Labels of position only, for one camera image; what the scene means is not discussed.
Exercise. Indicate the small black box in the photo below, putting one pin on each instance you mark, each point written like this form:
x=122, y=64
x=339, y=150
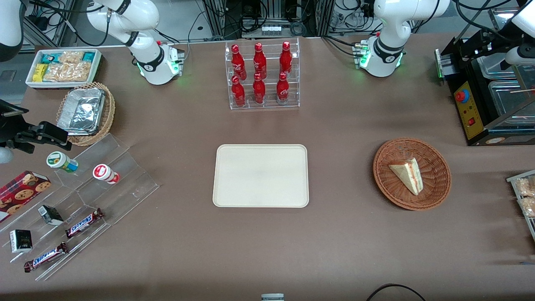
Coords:
x=51, y=214

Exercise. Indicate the clear acrylic bottle rack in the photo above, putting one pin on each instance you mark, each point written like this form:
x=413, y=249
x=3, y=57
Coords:
x=269, y=102

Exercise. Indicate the large steel pan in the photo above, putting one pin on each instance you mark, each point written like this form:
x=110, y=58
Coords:
x=508, y=100

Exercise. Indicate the silver foil container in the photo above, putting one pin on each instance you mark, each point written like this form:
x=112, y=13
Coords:
x=81, y=110

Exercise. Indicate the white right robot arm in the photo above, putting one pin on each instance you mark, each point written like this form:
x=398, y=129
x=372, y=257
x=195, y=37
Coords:
x=146, y=16

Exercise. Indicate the snickers chocolate bar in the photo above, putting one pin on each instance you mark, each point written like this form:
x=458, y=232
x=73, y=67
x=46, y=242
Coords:
x=83, y=223
x=46, y=257

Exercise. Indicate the small grey device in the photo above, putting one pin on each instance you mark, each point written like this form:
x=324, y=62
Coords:
x=272, y=297

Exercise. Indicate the round brown wicker basket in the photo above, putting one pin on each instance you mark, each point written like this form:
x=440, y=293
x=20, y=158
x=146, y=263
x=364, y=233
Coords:
x=391, y=184

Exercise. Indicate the cream rectangular serving tray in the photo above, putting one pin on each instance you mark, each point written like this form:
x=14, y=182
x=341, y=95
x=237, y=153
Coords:
x=259, y=175

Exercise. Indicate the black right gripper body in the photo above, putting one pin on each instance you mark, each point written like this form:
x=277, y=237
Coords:
x=9, y=127

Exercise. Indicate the clear acrylic step display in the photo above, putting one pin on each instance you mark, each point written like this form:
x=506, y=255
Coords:
x=121, y=196

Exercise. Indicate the red lid white cup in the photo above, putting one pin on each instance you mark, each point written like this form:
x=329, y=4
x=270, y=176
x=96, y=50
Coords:
x=104, y=172

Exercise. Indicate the white rectangular snack bin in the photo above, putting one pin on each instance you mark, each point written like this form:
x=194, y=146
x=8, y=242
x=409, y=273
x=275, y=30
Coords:
x=31, y=82

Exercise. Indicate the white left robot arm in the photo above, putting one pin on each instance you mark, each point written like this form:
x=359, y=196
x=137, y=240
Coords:
x=391, y=25

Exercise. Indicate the black and white box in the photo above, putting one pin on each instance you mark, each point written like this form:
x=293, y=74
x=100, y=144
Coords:
x=21, y=241

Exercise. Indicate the light wicker basket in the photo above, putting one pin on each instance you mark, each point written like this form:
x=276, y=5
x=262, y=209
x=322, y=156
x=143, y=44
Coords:
x=109, y=113

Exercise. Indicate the red emergency stop button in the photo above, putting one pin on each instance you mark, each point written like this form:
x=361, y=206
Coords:
x=462, y=96

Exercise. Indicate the triangular sandwich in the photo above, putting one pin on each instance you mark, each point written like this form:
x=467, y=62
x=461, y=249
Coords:
x=407, y=173

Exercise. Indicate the large clear cracker bag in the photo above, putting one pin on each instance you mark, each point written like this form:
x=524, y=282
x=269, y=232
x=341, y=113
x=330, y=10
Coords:
x=67, y=72

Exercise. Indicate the teal snack packet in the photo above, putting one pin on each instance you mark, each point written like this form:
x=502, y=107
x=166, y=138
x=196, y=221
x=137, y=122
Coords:
x=89, y=57
x=50, y=58

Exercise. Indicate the green lid white cup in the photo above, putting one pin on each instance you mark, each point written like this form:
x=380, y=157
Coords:
x=60, y=161

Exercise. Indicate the small clear cracker bag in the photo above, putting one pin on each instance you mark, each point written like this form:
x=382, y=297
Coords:
x=71, y=57

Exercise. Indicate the red plaid cookie box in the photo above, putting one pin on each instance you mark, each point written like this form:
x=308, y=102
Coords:
x=21, y=194

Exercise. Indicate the red cola bottle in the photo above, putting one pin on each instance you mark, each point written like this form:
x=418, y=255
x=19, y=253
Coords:
x=283, y=90
x=259, y=92
x=238, y=94
x=286, y=60
x=259, y=62
x=238, y=65

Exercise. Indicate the grey metal snack tray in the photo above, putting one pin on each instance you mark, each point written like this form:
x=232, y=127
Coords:
x=513, y=179

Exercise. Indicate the yellow snack packet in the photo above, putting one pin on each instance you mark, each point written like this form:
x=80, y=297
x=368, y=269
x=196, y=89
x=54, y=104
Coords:
x=39, y=73

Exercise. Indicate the black food warmer machine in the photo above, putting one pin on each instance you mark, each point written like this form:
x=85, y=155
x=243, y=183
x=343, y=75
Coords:
x=476, y=100

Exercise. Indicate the clear pastry bag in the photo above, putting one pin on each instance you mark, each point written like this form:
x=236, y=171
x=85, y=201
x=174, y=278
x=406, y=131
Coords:
x=528, y=207
x=526, y=187

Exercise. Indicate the white power strip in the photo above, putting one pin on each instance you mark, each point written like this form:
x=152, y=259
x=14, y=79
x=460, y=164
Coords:
x=271, y=30

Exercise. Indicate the small steel pan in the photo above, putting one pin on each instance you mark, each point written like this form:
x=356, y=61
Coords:
x=495, y=67

